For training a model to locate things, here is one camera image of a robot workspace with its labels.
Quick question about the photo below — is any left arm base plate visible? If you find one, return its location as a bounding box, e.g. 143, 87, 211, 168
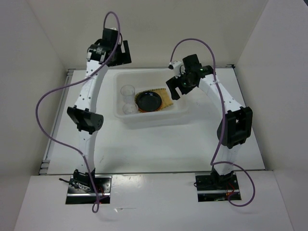
62, 175, 112, 205

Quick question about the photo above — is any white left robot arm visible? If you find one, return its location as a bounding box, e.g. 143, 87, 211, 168
67, 28, 131, 193

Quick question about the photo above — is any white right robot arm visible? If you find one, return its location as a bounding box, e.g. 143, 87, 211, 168
166, 54, 253, 189

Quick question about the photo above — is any translucent white plastic bin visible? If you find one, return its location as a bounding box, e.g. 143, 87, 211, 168
114, 68, 188, 124

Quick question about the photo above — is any black round plate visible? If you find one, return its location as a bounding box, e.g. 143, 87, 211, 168
135, 91, 162, 107

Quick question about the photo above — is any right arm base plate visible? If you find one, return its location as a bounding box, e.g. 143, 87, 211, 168
193, 172, 241, 202

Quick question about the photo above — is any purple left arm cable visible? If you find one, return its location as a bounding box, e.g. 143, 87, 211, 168
35, 11, 121, 214

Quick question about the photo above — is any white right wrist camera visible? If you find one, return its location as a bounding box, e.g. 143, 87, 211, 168
168, 61, 182, 78

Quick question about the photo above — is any orange plastic plate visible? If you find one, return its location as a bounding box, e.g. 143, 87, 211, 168
138, 106, 161, 113

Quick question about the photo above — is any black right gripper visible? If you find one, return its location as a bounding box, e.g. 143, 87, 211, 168
167, 70, 196, 100

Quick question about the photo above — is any woven bamboo tray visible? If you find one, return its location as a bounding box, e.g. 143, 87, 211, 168
134, 88, 173, 111

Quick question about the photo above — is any clear plastic cup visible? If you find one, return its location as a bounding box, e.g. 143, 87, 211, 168
120, 85, 135, 104
122, 103, 139, 115

